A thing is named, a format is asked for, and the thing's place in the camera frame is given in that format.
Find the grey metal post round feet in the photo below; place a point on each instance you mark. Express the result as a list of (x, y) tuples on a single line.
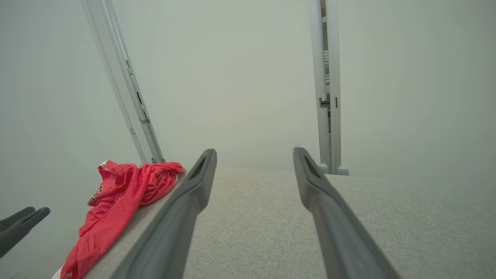
[(334, 58)]

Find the red basketball jersey white trim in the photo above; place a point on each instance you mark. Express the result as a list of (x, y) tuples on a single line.
[(116, 201)]

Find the grey metal frame post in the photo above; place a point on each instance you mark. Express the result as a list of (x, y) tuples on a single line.
[(126, 85)]

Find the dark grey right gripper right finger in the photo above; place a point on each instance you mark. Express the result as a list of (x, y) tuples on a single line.
[(341, 240)]

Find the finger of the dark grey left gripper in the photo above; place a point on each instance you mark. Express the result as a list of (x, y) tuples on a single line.
[(19, 232), (15, 219)]

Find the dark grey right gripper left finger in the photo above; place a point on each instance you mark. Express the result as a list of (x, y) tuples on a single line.
[(170, 232)]

